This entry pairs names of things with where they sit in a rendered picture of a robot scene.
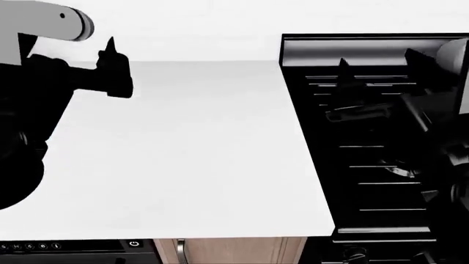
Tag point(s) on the black stove knob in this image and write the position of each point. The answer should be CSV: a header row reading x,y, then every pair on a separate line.
x,y
354,254

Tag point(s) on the black dishwasher control panel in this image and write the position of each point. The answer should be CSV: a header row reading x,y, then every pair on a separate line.
x,y
73,251

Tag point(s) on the wooden cabinet door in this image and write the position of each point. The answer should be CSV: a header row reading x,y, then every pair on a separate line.
x,y
238,250

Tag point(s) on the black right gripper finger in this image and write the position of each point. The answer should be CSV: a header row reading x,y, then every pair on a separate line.
x,y
344,79
423,71

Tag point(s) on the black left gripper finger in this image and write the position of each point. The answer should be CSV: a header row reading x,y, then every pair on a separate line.
x,y
110,46

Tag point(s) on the black gas stove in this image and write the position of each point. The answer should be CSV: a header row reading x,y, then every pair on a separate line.
x,y
329,137

